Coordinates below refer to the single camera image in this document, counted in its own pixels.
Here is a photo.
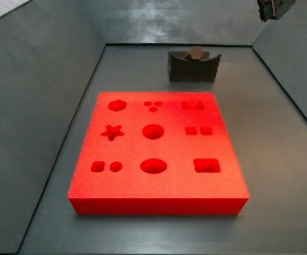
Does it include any black curved peg holder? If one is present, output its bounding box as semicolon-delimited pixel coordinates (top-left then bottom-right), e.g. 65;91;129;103
167;52;221;82

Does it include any brown hexagon peg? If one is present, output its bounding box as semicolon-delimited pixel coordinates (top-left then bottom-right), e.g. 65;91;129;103
184;46;204;61

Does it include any red shape sorter block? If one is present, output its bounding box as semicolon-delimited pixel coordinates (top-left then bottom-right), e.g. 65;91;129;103
69;93;249;215

